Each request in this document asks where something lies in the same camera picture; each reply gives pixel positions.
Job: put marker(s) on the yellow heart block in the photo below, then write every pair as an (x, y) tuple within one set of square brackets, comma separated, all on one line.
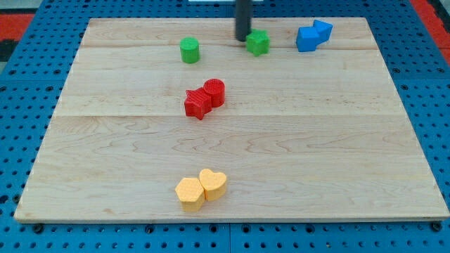
[(214, 184)]

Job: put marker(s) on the red cylinder block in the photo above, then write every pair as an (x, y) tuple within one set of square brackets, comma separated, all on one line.
[(215, 88)]

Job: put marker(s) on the blue cube block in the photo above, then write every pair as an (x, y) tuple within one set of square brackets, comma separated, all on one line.
[(307, 39)]

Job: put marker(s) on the red star block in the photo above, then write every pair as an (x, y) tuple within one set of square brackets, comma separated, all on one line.
[(197, 103)]

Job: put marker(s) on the green cylinder block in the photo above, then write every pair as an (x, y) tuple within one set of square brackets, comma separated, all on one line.
[(190, 50)]

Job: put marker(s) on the blue pentagon block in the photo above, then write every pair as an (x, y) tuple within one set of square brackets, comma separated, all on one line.
[(324, 30)]

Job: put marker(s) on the green star block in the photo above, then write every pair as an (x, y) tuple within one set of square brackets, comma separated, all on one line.
[(258, 42)]

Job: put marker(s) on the wooden board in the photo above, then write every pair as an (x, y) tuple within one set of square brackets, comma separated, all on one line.
[(302, 137)]

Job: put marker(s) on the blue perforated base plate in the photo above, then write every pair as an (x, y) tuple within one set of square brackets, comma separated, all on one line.
[(413, 43)]

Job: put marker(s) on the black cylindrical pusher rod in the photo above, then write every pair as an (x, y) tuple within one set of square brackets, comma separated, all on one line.
[(243, 19)]

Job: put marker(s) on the yellow hexagon block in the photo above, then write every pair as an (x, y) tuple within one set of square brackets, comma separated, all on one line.
[(190, 193)]

